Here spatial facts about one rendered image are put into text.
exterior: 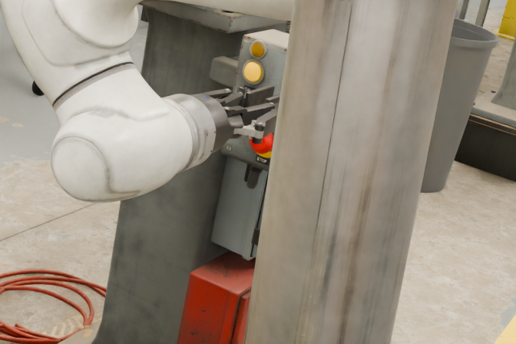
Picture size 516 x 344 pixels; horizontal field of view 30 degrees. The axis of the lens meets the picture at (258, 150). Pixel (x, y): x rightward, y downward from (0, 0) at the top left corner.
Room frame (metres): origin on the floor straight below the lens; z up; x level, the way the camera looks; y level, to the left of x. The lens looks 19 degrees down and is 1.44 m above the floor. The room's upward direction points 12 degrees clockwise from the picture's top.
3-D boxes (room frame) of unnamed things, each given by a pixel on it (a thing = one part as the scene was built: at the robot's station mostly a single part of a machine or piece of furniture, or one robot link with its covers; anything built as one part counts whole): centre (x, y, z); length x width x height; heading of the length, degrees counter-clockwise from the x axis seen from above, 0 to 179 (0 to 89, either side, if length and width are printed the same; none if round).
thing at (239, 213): (1.71, -0.02, 0.93); 0.15 x 0.10 x 0.55; 154
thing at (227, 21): (1.77, 0.11, 1.11); 0.36 x 0.24 x 0.04; 154
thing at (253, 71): (1.43, 0.03, 1.07); 0.03 x 0.01 x 0.03; 64
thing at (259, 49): (1.43, 0.03, 1.11); 0.03 x 0.01 x 0.03; 64
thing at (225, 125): (1.14, 0.07, 1.07); 0.09 x 0.08 x 0.07; 154
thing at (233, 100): (1.21, 0.06, 1.07); 0.11 x 0.01 x 0.04; 162
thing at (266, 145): (1.40, -0.01, 0.98); 0.04 x 0.04 x 0.04; 64
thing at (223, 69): (1.56, 0.01, 1.02); 0.19 x 0.04 x 0.04; 64
